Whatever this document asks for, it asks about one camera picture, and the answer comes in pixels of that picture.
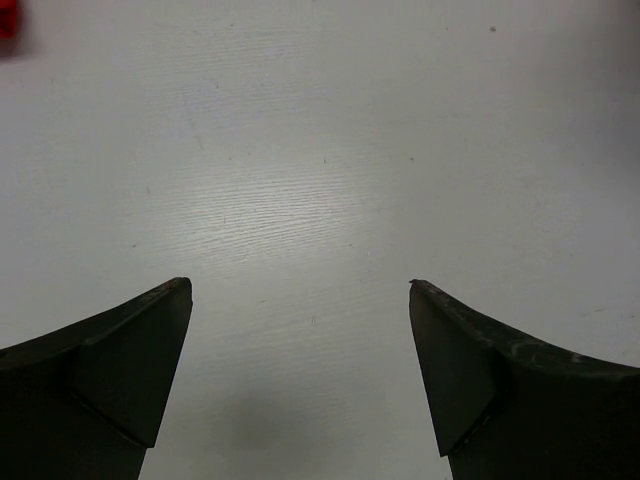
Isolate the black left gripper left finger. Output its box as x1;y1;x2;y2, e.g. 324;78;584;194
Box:
1;277;193;479

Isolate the folded red t shirt stack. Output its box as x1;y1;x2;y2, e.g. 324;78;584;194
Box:
0;0;21;39

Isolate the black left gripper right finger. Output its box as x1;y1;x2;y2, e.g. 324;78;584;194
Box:
409;280;639;479

